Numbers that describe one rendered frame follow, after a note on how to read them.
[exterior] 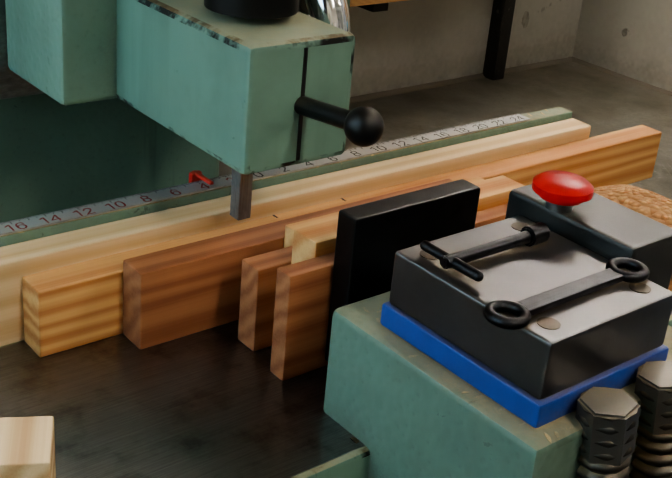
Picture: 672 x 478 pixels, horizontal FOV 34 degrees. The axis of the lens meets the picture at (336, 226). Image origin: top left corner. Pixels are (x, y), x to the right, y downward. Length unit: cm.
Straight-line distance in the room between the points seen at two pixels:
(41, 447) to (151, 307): 16
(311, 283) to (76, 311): 13
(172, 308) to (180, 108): 11
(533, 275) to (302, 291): 13
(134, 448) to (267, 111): 18
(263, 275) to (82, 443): 13
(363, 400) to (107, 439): 12
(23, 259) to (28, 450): 16
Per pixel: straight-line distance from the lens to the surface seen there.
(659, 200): 79
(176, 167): 83
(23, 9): 69
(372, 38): 385
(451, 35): 413
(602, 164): 87
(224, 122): 57
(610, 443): 47
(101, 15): 65
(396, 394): 51
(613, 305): 49
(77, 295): 59
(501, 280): 49
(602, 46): 464
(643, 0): 450
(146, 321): 60
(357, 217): 54
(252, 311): 59
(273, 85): 56
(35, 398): 57
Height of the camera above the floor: 122
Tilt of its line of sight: 25 degrees down
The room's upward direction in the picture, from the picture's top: 5 degrees clockwise
